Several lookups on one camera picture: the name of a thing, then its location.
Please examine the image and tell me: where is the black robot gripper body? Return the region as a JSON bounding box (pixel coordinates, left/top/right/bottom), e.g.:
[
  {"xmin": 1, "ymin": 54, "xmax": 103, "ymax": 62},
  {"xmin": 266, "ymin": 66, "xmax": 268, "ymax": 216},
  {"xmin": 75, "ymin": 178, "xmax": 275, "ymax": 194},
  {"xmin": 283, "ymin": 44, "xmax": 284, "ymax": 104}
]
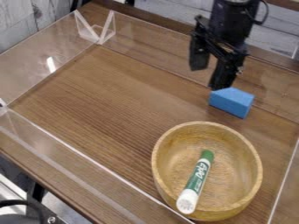
[{"xmin": 191, "ymin": 0, "xmax": 262, "ymax": 60}]

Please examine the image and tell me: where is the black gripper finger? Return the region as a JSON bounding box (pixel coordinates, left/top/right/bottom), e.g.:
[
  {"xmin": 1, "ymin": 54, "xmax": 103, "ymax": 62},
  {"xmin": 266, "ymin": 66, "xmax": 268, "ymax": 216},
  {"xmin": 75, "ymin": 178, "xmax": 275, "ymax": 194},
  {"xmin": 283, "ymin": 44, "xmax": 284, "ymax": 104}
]
[
  {"xmin": 190, "ymin": 35, "xmax": 211, "ymax": 71},
  {"xmin": 208, "ymin": 57, "xmax": 244, "ymax": 91}
]

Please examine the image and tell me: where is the blue foam block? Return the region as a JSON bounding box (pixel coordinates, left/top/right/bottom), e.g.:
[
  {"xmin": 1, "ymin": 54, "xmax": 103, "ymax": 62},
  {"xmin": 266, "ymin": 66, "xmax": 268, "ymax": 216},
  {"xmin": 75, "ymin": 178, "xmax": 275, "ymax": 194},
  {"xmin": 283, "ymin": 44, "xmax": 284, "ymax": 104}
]
[{"xmin": 210, "ymin": 87, "xmax": 255, "ymax": 119}]

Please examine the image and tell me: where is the brown wooden bowl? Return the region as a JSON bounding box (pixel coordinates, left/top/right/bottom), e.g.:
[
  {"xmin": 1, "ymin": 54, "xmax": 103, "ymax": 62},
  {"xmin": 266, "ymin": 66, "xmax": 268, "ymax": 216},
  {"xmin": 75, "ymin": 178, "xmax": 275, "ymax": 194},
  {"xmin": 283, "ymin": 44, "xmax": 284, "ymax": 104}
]
[{"xmin": 151, "ymin": 121, "xmax": 263, "ymax": 222}]

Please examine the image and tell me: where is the green Expo marker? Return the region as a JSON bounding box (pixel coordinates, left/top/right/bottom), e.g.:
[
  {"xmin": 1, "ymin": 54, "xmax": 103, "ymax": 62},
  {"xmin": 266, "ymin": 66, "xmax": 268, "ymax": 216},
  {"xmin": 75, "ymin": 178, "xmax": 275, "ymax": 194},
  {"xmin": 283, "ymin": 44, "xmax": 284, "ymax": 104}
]
[{"xmin": 176, "ymin": 150, "xmax": 214, "ymax": 214}]

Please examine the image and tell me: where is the black metal bracket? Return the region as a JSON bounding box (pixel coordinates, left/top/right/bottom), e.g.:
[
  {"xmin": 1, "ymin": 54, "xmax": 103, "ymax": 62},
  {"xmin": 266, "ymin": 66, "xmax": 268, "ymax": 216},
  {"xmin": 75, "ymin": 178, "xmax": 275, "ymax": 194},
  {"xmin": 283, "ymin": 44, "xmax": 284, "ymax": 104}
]
[{"xmin": 37, "ymin": 204, "xmax": 68, "ymax": 224}]

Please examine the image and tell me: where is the black cable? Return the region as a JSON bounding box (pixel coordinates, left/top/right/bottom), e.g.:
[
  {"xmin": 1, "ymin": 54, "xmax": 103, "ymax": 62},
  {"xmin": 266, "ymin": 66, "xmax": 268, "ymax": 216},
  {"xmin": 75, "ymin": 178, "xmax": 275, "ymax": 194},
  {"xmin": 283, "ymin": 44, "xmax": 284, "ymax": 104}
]
[{"xmin": 0, "ymin": 199, "xmax": 44, "ymax": 224}]

